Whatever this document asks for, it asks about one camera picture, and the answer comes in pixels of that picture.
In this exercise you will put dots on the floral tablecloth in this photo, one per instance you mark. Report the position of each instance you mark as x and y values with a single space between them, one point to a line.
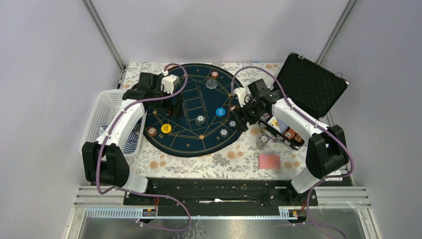
236 161

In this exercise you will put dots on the blue dealer button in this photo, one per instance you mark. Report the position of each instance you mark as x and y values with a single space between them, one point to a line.
220 112

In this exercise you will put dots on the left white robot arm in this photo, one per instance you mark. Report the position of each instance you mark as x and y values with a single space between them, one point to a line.
104 160

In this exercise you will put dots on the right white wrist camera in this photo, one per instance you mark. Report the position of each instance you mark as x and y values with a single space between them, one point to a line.
243 96

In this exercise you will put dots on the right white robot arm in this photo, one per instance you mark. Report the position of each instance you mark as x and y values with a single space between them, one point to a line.
326 147

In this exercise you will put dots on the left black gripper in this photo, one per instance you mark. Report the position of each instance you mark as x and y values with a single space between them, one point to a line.
174 110

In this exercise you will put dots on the yellow dealer button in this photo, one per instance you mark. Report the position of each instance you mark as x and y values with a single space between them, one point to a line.
166 128

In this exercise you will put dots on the black chip carrying case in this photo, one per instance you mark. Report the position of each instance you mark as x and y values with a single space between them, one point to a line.
311 87

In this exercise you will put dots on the green fifty chip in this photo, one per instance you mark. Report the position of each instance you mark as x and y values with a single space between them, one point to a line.
232 124
200 119
223 132

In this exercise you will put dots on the blue ten chip stack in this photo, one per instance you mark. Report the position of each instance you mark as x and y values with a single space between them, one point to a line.
261 141

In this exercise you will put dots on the white plastic basket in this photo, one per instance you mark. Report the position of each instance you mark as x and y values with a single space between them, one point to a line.
105 108

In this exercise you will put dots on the red card deck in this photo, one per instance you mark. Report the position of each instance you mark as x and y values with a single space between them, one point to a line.
271 162

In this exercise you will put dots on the red chip row in case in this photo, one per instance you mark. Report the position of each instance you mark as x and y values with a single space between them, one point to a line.
292 135

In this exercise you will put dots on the round dark blue poker mat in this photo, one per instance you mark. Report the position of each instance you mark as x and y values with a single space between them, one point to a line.
186 138

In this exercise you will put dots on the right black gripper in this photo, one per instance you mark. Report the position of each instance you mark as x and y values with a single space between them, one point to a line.
241 113

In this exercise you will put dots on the clear plastic disc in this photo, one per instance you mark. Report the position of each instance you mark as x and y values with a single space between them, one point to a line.
211 83

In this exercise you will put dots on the striped blue white cloth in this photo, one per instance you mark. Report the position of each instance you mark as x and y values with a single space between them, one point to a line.
132 141

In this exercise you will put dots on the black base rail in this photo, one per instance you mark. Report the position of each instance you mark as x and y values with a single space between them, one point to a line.
220 197

